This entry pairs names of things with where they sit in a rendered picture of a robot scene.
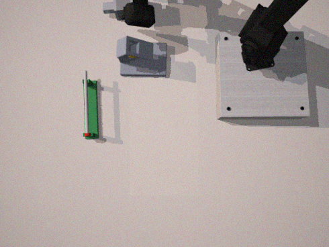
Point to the grey pin with red cap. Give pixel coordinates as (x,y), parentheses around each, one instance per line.
(86,105)

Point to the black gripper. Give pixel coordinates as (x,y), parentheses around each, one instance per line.
(139,14)

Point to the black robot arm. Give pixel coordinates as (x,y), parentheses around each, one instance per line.
(264,33)

